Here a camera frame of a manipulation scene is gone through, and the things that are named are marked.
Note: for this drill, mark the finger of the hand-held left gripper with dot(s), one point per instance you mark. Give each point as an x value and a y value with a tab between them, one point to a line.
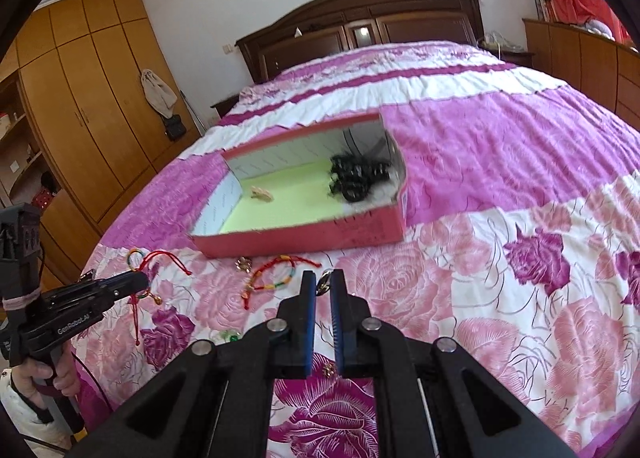
127	283

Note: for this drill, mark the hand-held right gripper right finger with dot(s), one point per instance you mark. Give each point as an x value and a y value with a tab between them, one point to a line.
337	323

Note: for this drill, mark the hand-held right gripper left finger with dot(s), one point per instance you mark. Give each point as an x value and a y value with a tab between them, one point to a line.
308	318

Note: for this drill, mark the gold earring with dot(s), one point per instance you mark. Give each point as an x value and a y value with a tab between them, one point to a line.
328	371
244	264

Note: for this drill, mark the green bead earring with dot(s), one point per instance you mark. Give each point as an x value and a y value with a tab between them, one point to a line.
232	336

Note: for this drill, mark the red cardboard box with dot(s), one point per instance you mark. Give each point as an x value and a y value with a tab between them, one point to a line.
310	235

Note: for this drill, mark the person's left forearm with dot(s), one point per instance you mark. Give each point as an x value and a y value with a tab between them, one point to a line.
20	418

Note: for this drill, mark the person's left hand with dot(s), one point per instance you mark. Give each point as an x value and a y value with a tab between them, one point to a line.
42	370

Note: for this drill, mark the pink hair clip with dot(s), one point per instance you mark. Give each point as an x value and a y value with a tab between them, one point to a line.
261	195

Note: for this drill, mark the black hair claw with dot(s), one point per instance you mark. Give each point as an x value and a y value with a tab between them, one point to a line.
352	175

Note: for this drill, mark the black hanging bag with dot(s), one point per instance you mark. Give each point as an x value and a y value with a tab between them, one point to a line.
175	126

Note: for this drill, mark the wooden wardrobe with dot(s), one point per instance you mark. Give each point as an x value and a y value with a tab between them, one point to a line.
100	112

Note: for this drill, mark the white stick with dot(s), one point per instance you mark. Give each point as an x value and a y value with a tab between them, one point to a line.
192	112

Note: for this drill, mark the hanging white towel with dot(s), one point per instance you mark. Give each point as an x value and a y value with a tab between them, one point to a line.
157	90

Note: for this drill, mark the dark wooden nightstand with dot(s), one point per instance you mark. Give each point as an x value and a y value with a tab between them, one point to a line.
226	105
515	57

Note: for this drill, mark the pink floral blanket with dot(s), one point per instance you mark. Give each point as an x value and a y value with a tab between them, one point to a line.
500	162

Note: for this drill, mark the dark wooden headboard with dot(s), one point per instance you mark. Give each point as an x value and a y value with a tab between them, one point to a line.
360	22

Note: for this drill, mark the low wooden cabinet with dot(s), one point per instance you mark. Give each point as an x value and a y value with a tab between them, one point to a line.
590	67

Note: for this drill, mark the row of books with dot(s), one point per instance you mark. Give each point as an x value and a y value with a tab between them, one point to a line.
544	6

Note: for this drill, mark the pale cushion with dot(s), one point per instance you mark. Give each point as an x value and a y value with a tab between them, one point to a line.
600	27

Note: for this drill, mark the wall socket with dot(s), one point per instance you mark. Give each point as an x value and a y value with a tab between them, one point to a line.
227	48

